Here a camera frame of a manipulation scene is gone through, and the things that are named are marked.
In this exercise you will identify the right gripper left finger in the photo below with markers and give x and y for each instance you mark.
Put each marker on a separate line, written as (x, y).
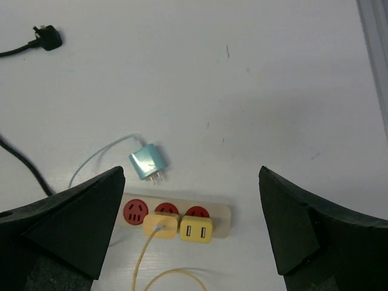
(60, 242)

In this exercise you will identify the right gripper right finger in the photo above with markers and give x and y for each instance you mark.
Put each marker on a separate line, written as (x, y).
(320, 245)

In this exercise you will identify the yellow charger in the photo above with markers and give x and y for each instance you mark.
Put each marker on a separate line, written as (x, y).
(165, 223)

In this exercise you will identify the teal charger with cable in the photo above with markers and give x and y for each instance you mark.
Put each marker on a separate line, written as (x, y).
(147, 162)

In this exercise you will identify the small yellow plug adapter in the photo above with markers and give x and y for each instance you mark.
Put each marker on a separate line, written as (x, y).
(196, 229)

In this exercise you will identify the beige red power strip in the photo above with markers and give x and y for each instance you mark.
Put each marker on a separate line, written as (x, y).
(134, 208)

